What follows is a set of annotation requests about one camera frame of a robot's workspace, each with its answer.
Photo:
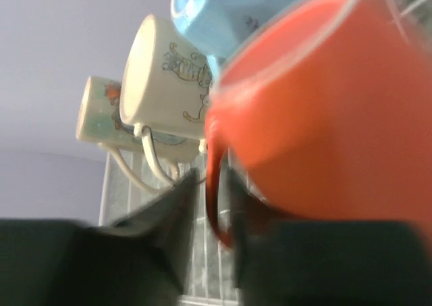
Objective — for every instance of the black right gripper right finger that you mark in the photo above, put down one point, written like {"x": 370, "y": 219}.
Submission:
{"x": 281, "y": 260}

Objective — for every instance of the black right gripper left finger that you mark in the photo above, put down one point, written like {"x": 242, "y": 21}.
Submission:
{"x": 141, "y": 259}

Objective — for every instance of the tall cream illustrated mug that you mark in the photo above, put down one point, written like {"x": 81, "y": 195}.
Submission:
{"x": 99, "y": 122}

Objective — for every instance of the orange mug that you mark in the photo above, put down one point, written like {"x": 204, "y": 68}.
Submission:
{"x": 329, "y": 112}

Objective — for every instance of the cream mug green interior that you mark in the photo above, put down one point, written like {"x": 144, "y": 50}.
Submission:
{"x": 165, "y": 96}

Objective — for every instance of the light blue mug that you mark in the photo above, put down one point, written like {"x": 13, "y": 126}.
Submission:
{"x": 219, "y": 27}

